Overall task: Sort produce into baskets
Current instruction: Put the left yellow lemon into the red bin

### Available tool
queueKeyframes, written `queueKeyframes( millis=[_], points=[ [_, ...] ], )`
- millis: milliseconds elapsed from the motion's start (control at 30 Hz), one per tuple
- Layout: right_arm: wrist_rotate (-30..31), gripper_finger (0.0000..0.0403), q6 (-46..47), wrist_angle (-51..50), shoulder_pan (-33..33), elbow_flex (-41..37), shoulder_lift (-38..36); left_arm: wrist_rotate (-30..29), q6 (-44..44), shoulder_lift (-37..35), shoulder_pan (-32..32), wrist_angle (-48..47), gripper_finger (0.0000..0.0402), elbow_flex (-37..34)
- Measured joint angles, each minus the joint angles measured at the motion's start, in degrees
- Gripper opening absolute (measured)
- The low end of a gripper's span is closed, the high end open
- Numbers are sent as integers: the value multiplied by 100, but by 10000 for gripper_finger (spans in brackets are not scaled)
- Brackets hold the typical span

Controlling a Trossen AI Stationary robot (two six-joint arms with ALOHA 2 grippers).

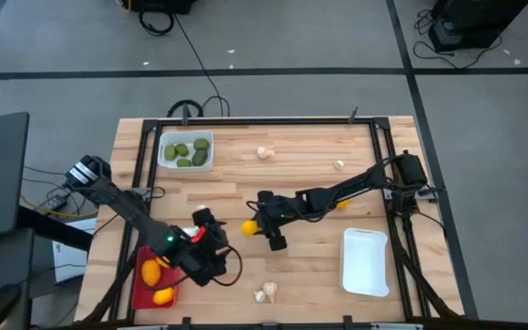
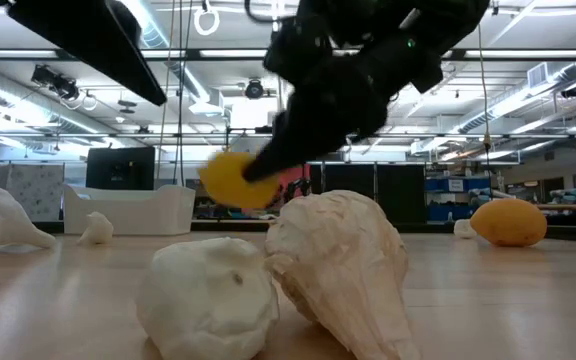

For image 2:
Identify small white garlic bulb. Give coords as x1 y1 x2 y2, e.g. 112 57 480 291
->
453 218 479 240
76 210 115 247
135 236 282 360

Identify white plastic basket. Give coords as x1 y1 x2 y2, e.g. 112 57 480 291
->
62 183 197 237

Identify white hanging ring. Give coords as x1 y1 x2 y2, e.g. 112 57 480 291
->
193 5 221 37

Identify black overhead beam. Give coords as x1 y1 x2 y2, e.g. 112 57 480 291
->
0 47 576 62

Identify wooden table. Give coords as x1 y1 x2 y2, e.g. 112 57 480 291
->
535 202 576 214

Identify hanging rope with hook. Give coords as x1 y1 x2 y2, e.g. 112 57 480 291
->
477 24 493 161

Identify black screen panel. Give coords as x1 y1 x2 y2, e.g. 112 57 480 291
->
85 146 156 191

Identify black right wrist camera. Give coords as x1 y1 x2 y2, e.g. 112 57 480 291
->
262 17 337 86

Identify yellow lemon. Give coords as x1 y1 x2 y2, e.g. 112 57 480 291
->
198 151 282 210

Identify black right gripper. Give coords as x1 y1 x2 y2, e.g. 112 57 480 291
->
241 0 409 183

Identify orange citrus fruit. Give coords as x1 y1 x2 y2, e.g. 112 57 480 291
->
469 198 549 248

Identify black ceiling spot lamp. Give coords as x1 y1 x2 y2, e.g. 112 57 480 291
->
245 78 265 100

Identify black ceiling lamp cluster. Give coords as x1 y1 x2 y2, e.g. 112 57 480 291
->
31 64 80 101

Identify large beige garlic bulb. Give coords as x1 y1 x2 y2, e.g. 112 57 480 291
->
264 188 422 360

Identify black wall panels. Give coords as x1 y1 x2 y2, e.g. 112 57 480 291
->
321 163 427 225

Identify white patterned partition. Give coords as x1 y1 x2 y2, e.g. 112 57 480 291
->
0 163 66 224

